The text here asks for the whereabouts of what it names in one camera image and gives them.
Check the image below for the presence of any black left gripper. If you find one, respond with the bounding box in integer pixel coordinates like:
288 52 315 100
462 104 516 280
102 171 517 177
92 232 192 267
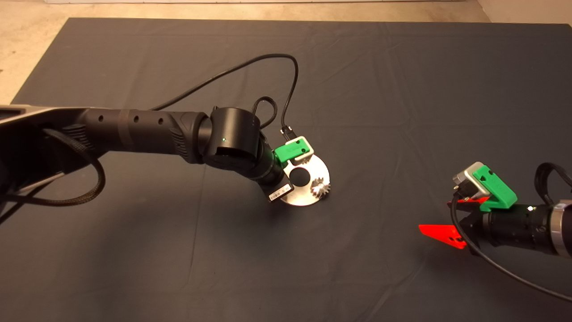
261 172 294 203

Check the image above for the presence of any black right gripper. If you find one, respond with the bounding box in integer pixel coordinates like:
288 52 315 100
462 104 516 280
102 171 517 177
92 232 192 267
419 197 492 255

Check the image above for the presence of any steel planetary gear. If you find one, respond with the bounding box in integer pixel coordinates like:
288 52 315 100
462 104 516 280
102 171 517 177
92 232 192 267
311 177 331 199

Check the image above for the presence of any round metal carrier plate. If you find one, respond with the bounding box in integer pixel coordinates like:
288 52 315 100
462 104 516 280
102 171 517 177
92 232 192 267
279 154 330 207

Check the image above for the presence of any dark grey table cloth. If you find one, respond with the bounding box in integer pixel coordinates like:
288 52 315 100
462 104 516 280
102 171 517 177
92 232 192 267
0 18 572 322

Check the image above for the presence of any white right camera box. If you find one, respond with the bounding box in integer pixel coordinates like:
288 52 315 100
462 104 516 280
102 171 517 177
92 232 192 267
453 162 491 199

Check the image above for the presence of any white camera box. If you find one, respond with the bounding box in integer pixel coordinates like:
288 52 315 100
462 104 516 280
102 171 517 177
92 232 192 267
286 136 315 162
453 162 491 199

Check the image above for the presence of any green left camera mount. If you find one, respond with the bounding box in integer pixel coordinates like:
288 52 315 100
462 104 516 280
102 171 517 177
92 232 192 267
274 139 313 164

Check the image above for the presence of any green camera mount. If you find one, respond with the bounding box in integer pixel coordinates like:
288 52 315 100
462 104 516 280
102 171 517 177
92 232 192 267
472 165 518 212
274 139 313 164

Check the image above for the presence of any white left camera box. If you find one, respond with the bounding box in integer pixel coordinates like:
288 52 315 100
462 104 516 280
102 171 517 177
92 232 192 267
286 136 315 162

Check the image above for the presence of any green right camera mount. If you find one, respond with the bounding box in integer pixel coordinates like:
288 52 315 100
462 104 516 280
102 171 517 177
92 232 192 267
472 165 518 212

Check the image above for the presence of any black braided cable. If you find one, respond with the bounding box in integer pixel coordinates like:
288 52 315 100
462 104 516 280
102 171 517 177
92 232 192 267
252 96 278 130
0 127 106 207
535 162 572 205

